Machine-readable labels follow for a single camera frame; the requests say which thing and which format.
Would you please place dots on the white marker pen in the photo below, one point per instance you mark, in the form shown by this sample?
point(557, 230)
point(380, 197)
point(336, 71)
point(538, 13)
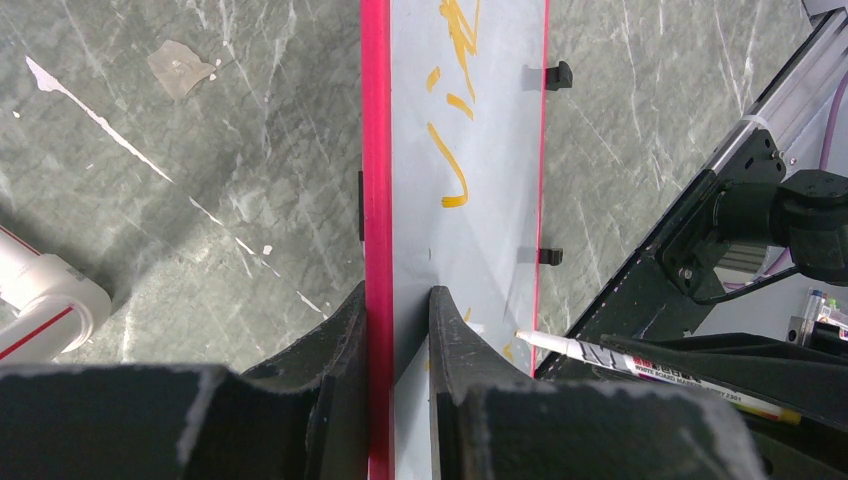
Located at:
point(605, 358)

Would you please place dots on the pack of coloured markers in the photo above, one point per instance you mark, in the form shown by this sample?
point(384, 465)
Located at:
point(823, 318)

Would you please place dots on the red-framed whiteboard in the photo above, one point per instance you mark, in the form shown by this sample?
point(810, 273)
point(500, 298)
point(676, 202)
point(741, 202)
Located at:
point(453, 98)

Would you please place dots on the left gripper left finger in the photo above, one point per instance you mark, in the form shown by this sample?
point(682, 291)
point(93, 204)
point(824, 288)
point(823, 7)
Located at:
point(300, 414)

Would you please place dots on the black whiteboard foot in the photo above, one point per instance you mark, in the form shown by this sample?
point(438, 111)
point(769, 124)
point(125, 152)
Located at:
point(559, 77)
point(550, 256)

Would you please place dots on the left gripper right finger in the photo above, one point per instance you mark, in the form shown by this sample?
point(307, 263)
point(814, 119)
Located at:
point(489, 420)

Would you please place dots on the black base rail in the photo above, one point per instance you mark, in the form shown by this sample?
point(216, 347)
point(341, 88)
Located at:
point(670, 101)

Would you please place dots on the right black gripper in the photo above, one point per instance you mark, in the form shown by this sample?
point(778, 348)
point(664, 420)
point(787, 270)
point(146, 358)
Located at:
point(809, 382)

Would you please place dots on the tape scrap on floor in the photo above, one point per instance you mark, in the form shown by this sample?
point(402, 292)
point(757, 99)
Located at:
point(178, 68)

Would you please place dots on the white PVC pipe frame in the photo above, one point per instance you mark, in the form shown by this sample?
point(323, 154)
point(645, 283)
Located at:
point(58, 308)

